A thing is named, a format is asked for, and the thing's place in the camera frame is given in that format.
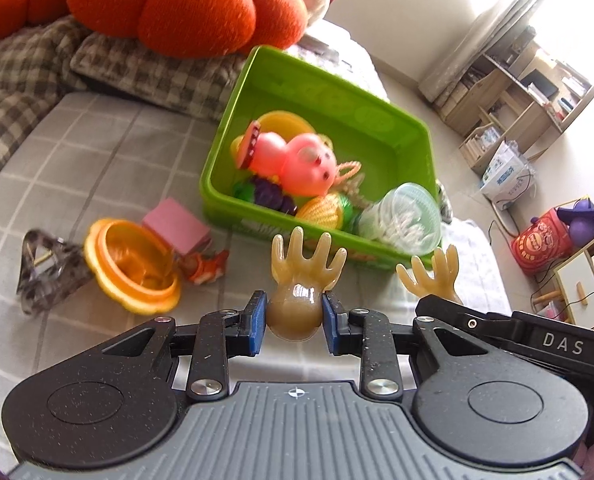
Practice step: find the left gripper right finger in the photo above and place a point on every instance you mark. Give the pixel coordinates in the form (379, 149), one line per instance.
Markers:
(366, 334)

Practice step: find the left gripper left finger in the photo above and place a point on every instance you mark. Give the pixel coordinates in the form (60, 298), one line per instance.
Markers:
(218, 337)

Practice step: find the beige rubber hand toy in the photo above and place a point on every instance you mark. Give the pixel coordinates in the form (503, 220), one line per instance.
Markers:
(295, 309)

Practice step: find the orange pumpkin shaped container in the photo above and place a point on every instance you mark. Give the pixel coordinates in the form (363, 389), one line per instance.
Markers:
(132, 266)

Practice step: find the leopard print hair claw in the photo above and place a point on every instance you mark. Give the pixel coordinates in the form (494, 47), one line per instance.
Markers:
(51, 270)

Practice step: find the white wooden cabinet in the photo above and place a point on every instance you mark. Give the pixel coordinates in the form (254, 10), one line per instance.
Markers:
(575, 282)

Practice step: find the small orange monkey figurine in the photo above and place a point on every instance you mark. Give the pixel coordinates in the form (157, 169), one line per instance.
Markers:
(201, 269)

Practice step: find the pink rectangular box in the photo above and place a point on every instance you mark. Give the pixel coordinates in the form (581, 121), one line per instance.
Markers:
(177, 227)

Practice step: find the clear cotton swab jar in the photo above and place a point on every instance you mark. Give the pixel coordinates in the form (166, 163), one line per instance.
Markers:
(407, 219)

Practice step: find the yellow toy corn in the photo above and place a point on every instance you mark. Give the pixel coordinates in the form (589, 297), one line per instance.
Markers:
(327, 212)

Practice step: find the purple plush toy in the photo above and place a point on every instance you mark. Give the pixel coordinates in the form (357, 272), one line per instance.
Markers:
(579, 219)

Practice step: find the green toy vegetable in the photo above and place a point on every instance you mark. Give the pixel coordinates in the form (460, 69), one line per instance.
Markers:
(245, 191)

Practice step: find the purple toy grapes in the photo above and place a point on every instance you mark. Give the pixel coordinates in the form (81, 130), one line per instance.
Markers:
(270, 195)

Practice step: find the pink bead loop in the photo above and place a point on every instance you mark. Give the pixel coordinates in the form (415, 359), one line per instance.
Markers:
(347, 170)

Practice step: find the pink rubber pig toy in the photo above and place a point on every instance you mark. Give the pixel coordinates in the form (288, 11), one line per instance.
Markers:
(303, 166)

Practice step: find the green plastic storage bin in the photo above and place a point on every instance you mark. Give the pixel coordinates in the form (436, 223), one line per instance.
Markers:
(392, 146)

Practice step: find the white paper bag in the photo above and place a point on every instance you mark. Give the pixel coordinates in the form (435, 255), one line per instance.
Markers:
(508, 176)

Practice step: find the grey grid bed sheet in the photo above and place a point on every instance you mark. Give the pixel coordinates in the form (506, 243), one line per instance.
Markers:
(99, 157)

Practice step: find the wooden bookshelf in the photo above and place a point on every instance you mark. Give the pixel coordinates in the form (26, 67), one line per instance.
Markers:
(513, 93)

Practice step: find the grey checked quilted blanket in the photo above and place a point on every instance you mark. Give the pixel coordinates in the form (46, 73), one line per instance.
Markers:
(39, 66)

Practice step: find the large orange pumpkin plush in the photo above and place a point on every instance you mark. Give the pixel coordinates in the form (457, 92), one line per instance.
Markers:
(196, 28)

